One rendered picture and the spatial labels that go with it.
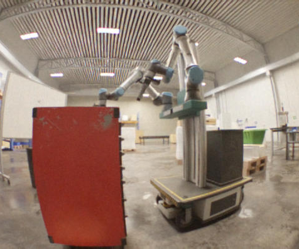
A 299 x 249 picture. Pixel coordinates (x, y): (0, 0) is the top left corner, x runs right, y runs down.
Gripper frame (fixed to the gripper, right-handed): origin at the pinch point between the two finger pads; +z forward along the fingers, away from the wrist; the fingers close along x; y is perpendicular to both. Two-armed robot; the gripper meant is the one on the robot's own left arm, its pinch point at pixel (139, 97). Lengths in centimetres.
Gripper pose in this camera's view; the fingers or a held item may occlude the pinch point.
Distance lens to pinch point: 106.1
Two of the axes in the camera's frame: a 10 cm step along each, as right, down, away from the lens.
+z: -4.0, 9.2, -0.3
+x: 1.7, 0.4, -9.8
